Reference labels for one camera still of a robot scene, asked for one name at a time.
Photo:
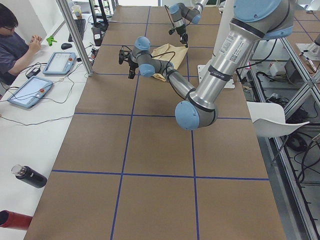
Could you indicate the teach pendant upper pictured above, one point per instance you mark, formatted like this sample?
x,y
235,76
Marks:
x,y
60,63

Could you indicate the black water bottle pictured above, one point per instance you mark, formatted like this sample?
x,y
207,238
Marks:
x,y
29,176

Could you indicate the teach pendant lower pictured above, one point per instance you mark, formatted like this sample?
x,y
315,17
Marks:
x,y
31,92

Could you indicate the aluminium frame post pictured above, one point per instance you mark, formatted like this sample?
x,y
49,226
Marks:
x,y
77,40

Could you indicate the black keyboard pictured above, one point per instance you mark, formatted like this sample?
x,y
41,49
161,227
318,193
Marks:
x,y
80,26

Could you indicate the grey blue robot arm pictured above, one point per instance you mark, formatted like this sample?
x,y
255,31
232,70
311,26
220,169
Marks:
x,y
251,21
179,12

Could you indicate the white chair seat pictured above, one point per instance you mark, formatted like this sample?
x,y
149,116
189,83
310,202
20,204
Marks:
x,y
269,120

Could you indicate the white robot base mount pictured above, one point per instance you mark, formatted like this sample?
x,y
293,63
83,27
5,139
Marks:
x,y
223,32

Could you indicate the black power adapter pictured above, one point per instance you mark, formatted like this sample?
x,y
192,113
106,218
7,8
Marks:
x,y
33,72

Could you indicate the black computer mouse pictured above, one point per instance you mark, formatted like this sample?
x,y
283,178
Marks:
x,y
65,46

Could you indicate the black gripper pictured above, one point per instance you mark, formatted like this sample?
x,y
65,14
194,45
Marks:
x,y
182,32
132,64

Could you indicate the green plastic clamp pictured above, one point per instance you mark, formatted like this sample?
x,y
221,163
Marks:
x,y
50,40

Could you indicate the seated person dark shirt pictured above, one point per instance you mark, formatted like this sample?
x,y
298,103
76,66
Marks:
x,y
15,53

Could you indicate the aluminium frame rack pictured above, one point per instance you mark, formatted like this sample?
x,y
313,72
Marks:
x,y
285,72

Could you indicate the teach pendant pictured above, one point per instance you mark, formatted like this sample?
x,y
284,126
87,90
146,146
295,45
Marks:
x,y
31,92
60,63

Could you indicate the beige long sleeve printed shirt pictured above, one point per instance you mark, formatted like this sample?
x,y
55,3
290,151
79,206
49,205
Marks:
x,y
170,53

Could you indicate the red cylinder bottle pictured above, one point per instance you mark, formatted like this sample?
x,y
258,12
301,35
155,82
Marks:
x,y
14,220

